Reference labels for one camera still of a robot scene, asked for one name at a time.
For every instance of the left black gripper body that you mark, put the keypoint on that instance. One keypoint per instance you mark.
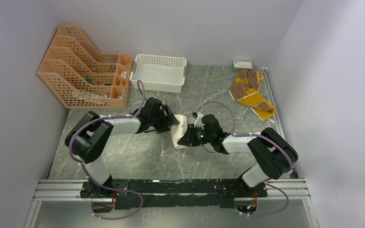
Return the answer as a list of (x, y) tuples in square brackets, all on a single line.
[(159, 121)]

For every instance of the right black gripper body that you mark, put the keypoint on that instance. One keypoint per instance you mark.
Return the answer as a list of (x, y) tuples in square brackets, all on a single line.
[(198, 136)]

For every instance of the cream white towel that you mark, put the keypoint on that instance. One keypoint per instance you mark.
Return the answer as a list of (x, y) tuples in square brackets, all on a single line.
[(179, 130)]

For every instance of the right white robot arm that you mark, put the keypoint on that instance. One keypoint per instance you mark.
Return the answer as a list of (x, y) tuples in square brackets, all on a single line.
[(274, 156)]

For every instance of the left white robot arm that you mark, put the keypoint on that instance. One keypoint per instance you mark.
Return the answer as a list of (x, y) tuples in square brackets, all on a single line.
[(87, 140)]

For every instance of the white plastic basket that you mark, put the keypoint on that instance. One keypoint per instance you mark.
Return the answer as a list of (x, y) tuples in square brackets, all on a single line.
[(159, 73)]

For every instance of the brown yellow towel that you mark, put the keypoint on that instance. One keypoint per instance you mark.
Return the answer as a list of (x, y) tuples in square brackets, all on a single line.
[(245, 89)]

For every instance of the small white red box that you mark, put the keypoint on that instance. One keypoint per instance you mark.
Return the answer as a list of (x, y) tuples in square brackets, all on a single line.
[(239, 65)]

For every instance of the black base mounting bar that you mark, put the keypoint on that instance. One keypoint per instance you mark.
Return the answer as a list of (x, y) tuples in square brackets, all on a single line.
[(134, 193)]

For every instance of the orange plastic file organizer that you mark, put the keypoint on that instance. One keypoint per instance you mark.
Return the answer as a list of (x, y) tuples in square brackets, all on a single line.
[(81, 76)]

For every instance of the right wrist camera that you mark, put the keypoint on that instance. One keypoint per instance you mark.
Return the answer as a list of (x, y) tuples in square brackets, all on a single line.
[(198, 119)]

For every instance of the aluminium frame rail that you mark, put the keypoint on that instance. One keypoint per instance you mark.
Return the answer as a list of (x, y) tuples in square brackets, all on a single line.
[(153, 156)]

